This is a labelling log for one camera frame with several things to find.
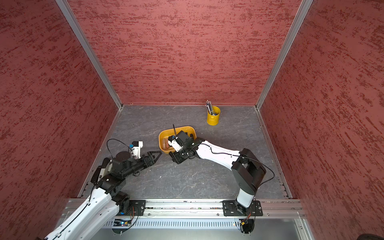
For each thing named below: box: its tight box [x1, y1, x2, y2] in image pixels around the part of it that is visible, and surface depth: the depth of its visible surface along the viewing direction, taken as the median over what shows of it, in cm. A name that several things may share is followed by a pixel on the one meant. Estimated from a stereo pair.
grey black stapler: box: [90, 157, 113, 184], surface depth 84 cm
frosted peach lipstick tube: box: [162, 138, 170, 149], surface depth 97 cm
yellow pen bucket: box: [207, 106, 221, 126], surface depth 106 cm
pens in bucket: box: [205, 100, 217, 116], surface depth 102 cm
